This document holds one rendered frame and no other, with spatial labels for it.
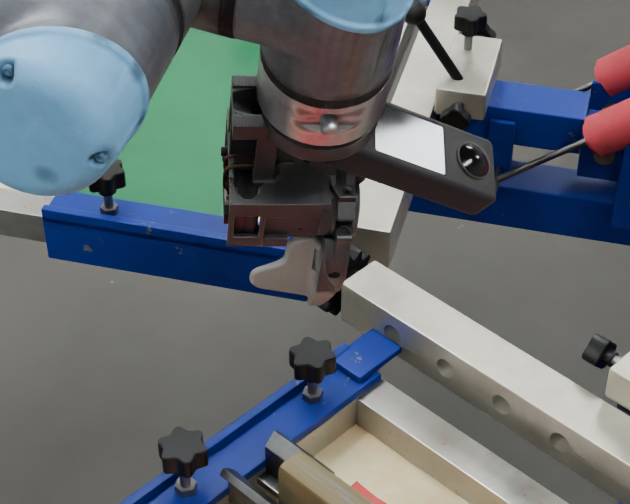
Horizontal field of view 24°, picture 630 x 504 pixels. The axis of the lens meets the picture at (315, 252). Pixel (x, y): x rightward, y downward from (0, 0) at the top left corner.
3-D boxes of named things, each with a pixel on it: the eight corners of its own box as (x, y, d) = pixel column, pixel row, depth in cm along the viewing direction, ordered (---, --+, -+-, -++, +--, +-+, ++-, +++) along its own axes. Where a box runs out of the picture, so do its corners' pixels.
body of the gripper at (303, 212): (223, 154, 96) (231, 43, 86) (352, 154, 97) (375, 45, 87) (226, 255, 92) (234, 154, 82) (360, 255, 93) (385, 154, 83)
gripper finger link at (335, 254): (309, 254, 98) (320, 166, 92) (335, 253, 98) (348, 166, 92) (314, 309, 95) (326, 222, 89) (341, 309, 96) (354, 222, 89)
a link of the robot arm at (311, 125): (389, 0, 83) (401, 120, 79) (378, 48, 87) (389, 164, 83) (257, -2, 82) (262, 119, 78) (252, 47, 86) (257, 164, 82)
